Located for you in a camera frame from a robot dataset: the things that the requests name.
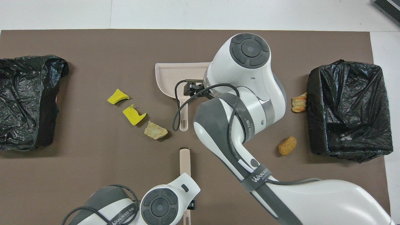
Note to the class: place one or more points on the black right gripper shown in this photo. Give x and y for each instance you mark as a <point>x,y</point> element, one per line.
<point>192,88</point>

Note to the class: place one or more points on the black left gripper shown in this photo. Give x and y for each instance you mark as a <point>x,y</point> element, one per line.
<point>191,204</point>

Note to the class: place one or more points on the beige plastic dustpan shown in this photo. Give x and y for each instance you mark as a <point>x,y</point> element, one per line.
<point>168,78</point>

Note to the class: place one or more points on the beige hand brush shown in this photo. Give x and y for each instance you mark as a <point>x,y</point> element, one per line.
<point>185,162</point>

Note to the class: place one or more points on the beige crusty bread chunk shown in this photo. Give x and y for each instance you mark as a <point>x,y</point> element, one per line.
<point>154,131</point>

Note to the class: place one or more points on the notched yellow sponge piece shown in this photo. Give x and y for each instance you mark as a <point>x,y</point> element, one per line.
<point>132,115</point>

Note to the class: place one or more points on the curved yellow sponge piece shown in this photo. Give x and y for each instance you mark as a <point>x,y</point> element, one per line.
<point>117,97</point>

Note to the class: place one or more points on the orange-brown nugget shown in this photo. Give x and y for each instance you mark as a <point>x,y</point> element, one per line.
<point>287,146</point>

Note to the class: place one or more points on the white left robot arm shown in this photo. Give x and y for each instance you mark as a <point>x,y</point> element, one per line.
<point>159,206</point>

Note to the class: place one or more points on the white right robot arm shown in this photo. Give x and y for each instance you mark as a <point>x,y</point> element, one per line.
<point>247,78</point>

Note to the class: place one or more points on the bin lined with black bag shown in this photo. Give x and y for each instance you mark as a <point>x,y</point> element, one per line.
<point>22,93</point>
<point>343,103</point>

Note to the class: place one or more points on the brown table mat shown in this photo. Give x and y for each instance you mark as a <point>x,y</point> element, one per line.
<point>93,168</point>

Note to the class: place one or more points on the layered croissant piece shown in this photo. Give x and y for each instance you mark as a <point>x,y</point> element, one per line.
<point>299,103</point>

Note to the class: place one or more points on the dark ribbed device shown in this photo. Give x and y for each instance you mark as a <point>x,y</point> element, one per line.
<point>390,7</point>

